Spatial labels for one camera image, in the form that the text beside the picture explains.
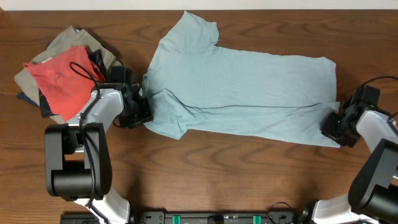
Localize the red folded t-shirt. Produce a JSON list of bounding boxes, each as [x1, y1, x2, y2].
[[24, 45, 106, 121]]

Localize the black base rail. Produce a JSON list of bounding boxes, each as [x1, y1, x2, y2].
[[60, 210, 308, 224]]

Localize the light blue t-shirt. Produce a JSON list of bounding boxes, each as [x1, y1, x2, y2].
[[142, 12, 340, 147]]

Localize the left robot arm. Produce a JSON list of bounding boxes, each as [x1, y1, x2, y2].
[[44, 83, 153, 223]]

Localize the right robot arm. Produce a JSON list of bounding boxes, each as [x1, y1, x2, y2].
[[309, 110, 397, 224]]

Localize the dark navy folded garment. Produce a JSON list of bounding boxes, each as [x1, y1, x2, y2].
[[16, 42, 108, 119]]

